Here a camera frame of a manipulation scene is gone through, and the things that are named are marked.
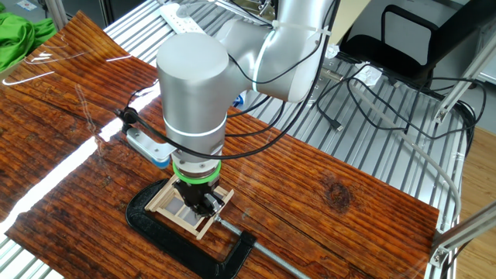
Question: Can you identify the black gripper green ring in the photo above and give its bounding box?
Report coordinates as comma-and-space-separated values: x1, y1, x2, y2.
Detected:
172, 162, 226, 218

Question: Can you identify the small sliding window pane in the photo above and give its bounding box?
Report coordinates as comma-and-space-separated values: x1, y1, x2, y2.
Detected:
176, 207, 208, 230

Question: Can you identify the black C-clamp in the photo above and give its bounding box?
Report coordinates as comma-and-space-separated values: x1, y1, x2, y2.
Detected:
125, 177, 311, 279

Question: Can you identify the wood grain table mat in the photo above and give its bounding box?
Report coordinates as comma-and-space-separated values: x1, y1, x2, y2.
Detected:
0, 10, 441, 279

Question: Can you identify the white power strip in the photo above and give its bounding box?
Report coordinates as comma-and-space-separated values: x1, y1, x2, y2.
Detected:
159, 2, 207, 36

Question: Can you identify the dark cabinet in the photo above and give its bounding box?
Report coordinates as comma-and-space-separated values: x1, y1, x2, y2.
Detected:
61, 0, 160, 26

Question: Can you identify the black office chair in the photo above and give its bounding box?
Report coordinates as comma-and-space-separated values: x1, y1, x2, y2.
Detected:
339, 0, 496, 84

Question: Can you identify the green cloth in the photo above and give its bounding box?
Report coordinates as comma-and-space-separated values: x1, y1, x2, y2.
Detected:
0, 11, 58, 74

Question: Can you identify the beige cardboard panel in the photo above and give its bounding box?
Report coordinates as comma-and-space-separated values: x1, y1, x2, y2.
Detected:
332, 0, 373, 46

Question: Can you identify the white paper card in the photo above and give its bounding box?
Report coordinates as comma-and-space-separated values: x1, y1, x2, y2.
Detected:
15, 0, 39, 12

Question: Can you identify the wooden miniature window frame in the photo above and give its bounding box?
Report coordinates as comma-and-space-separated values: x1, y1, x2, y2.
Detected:
144, 174, 235, 241

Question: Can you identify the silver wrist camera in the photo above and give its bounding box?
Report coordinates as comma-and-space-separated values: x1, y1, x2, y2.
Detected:
126, 126, 177, 170

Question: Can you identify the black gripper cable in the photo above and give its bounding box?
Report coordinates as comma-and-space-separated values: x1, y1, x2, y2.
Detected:
225, 22, 330, 138

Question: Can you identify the black camera cable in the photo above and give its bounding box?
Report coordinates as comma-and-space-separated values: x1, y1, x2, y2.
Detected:
115, 0, 342, 160

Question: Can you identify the black USB cable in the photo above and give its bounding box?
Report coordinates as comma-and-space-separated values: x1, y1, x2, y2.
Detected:
315, 64, 384, 133

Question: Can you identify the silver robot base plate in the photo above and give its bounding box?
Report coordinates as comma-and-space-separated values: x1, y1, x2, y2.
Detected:
305, 73, 330, 104

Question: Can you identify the grey hose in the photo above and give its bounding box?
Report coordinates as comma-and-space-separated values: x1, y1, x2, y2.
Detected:
348, 83, 464, 233

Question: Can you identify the aluminium frame strut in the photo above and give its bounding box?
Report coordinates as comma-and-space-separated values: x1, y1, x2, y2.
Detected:
428, 201, 496, 268
44, 0, 70, 31
432, 30, 496, 125

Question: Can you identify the long black cable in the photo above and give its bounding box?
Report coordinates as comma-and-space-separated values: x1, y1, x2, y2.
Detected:
346, 64, 488, 156

